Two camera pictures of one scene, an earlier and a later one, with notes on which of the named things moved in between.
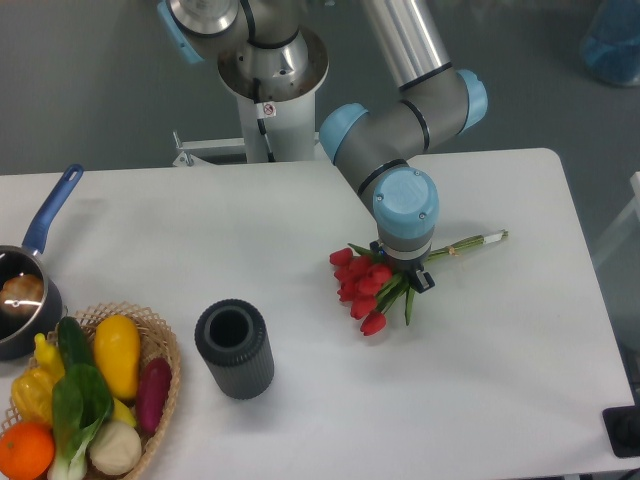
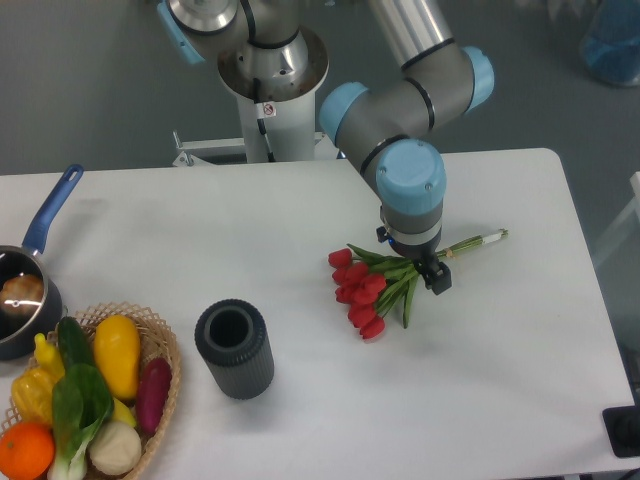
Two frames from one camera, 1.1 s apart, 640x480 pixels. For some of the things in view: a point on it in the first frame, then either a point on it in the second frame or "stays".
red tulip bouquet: x=367 y=283 stays
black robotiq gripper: x=423 y=281 -> x=437 y=276
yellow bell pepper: x=32 y=394 stays
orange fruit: x=27 y=450 stays
